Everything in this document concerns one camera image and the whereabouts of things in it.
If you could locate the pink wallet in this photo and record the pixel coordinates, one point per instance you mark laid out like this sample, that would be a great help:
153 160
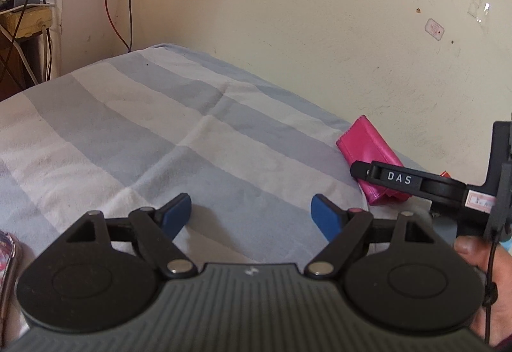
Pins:
374 160

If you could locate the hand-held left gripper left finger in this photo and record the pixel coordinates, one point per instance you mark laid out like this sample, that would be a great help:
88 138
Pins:
176 214

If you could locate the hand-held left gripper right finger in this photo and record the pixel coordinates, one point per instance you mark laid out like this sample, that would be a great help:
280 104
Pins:
324 216

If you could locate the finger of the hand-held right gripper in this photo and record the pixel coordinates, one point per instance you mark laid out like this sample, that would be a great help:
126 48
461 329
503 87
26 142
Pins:
394 178

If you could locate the person's right hand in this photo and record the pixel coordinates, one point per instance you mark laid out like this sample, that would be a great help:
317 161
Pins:
500 288

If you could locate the wall sticker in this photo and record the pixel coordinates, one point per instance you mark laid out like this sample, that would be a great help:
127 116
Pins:
434 29

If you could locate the yellow box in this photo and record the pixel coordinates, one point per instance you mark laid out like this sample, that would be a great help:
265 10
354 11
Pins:
30 22

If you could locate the striped bed sheet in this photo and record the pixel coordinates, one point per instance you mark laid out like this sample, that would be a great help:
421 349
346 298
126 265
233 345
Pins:
140 144

